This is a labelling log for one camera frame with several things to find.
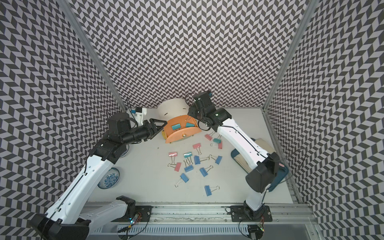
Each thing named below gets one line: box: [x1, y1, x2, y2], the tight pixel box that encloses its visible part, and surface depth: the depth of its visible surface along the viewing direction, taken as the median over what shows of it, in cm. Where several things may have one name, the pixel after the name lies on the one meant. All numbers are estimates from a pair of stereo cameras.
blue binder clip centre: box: [194, 155, 201, 165], surface depth 93 cm
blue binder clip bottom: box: [204, 185, 220, 197], surface depth 82 cm
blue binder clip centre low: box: [183, 159, 194, 173], surface depth 90 cm
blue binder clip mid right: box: [199, 165, 214, 177], surface depth 89 cm
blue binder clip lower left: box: [174, 173, 189, 188], surface depth 86 cm
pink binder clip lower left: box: [167, 162, 182, 172], surface depth 92 cm
